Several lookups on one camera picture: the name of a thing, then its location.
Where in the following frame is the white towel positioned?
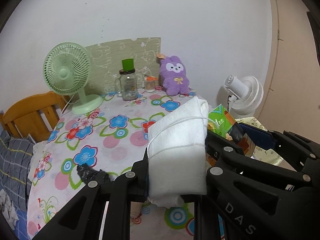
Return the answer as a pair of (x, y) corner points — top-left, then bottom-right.
(147, 97), (209, 208)

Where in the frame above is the yellow cartoon storage box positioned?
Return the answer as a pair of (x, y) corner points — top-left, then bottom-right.
(236, 116), (283, 166)

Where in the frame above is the beige door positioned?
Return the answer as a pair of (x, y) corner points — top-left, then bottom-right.
(254, 0), (319, 141)

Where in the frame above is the white standing fan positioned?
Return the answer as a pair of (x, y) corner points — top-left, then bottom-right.
(224, 75), (264, 116)

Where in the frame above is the floral tablecloth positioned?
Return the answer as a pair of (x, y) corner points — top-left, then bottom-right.
(27, 91), (201, 239)

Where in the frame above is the grey plaid blanket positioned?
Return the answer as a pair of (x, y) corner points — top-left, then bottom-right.
(1, 130), (34, 212)

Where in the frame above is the purple plush bunny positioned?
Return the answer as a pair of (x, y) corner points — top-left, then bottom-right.
(158, 54), (190, 96)

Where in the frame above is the wooden chair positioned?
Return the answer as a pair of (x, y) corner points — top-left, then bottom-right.
(1, 92), (69, 142)

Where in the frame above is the small jar orange lid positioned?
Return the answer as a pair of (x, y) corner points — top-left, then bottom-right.
(144, 76), (158, 93)

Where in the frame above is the glass jar with black lid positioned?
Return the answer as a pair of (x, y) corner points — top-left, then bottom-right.
(116, 69), (138, 101)

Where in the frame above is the green desk fan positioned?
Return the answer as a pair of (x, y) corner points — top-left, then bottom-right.
(43, 42), (103, 115)

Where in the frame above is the green plastic cup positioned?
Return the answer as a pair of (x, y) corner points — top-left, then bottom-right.
(121, 58), (135, 72)

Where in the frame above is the green patterned board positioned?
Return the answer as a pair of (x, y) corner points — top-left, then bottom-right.
(85, 37), (161, 95)

